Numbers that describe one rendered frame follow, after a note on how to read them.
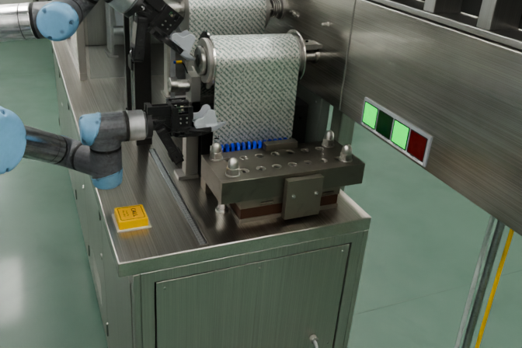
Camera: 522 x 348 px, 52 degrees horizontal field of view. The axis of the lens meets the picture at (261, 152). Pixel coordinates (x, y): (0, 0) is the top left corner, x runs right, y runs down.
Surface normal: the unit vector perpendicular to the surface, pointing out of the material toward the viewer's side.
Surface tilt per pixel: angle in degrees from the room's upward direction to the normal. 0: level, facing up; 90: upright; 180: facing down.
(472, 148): 90
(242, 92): 90
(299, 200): 90
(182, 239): 0
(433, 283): 0
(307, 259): 90
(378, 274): 0
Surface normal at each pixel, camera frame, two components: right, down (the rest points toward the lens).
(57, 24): 0.14, 0.43
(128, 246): 0.07, -0.90
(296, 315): 0.39, 0.42
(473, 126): -0.92, 0.11
